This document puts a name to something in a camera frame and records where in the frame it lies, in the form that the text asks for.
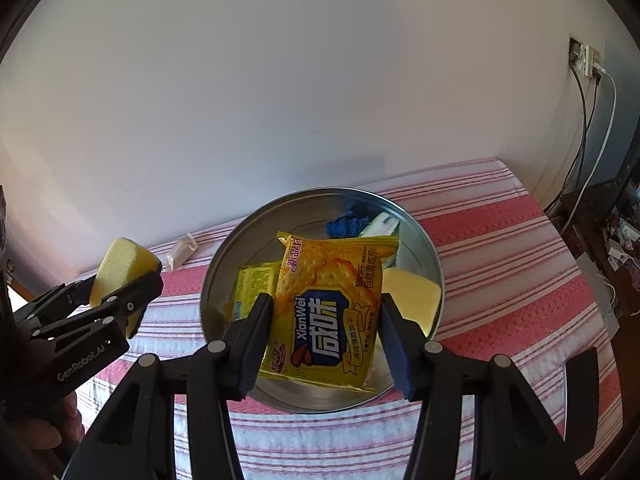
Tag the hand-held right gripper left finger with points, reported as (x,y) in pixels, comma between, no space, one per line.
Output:
(252,360)

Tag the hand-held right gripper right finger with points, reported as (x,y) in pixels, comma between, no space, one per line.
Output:
(397,360)

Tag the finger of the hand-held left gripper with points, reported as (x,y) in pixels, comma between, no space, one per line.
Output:
(115,305)
(55,300)

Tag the yellow sponge with green backing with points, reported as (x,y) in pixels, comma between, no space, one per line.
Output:
(120,265)

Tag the yellow-green snack packet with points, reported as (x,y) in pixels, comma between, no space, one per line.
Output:
(255,290)

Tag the blue round tin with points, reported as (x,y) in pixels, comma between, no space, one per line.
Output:
(320,400)

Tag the yellow cracker packet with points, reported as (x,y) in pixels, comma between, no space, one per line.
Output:
(325,310)

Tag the dark blue cloth ball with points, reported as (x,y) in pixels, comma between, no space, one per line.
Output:
(347,220)

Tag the person's left hand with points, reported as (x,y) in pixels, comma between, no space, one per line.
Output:
(62,420)

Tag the pale yellow sponge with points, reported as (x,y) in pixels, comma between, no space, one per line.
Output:
(412,300)

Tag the white wrapped candy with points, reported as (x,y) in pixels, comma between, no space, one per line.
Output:
(181,251)

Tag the pink striped bedsheet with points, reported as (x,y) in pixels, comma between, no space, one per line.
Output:
(500,260)

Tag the black curved frame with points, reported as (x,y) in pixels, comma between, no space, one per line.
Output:
(582,400)

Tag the white wall socket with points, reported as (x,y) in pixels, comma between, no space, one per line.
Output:
(585,55)

